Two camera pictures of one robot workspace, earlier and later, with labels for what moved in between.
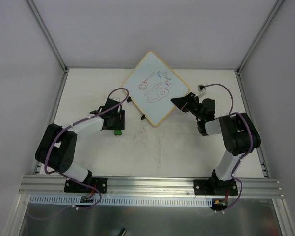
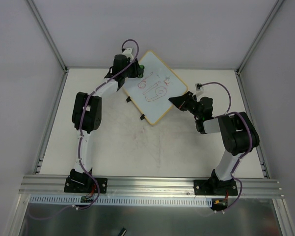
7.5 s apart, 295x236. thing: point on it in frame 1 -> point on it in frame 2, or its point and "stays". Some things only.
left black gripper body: x=121 y=120 -> x=133 y=70
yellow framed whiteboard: x=151 y=84 stays
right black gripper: x=187 y=103 stays
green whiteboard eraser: x=117 y=132 -> x=142 y=66
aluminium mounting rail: x=52 y=185 stays
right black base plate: x=215 y=187 stays
